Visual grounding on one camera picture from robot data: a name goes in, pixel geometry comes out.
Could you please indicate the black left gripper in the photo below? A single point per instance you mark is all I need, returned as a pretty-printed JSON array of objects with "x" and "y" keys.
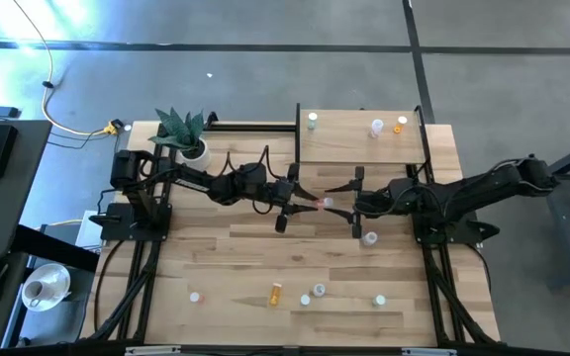
[{"x": 285, "y": 193}]

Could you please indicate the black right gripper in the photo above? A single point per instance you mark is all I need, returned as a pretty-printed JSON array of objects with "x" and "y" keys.
[{"x": 369, "y": 203}]

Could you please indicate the clear wide plastic bottle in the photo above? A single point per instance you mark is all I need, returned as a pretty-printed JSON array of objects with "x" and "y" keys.
[
  {"x": 377, "y": 123},
  {"x": 370, "y": 239},
  {"x": 319, "y": 290}
]

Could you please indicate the orange pill bottle white cap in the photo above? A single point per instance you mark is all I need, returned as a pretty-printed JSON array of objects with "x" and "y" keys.
[
  {"x": 275, "y": 295},
  {"x": 402, "y": 119}
]

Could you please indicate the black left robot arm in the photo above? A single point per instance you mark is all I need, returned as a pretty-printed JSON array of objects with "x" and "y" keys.
[{"x": 201, "y": 180}]

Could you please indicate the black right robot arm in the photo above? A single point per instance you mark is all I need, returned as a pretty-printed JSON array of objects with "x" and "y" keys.
[{"x": 463, "y": 195}]

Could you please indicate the white plant pot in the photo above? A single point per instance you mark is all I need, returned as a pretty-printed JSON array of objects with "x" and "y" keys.
[{"x": 201, "y": 159}]

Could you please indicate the green snake plant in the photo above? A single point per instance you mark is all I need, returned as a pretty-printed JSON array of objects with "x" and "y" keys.
[{"x": 181, "y": 129}]

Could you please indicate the white box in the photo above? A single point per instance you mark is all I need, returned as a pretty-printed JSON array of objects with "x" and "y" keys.
[{"x": 89, "y": 232}]

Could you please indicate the grey metal cart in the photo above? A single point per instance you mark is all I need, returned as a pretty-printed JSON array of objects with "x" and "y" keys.
[{"x": 569, "y": 212}]

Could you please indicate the white cup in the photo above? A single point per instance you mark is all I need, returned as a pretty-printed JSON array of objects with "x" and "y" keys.
[{"x": 31, "y": 292}]

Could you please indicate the black desk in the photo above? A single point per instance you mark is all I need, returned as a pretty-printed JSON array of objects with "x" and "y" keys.
[{"x": 13, "y": 207}]

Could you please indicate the wooden shelf with black frame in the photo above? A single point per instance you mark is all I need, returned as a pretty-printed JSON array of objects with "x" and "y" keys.
[{"x": 344, "y": 143}]

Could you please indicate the black metal rail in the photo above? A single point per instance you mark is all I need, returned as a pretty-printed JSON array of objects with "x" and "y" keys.
[{"x": 245, "y": 127}]

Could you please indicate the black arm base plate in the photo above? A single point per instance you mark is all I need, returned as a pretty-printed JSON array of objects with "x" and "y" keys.
[
  {"x": 463, "y": 233},
  {"x": 117, "y": 227}
]

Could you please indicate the black aluminium frame rails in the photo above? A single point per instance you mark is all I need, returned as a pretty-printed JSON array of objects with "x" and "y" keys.
[
  {"x": 147, "y": 306},
  {"x": 436, "y": 296}
]

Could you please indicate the black frame crossbar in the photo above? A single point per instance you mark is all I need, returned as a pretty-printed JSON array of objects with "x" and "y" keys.
[{"x": 285, "y": 352}]

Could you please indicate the silver bracket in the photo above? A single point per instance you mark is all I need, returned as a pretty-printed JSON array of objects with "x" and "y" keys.
[
  {"x": 428, "y": 351},
  {"x": 152, "y": 350}
]

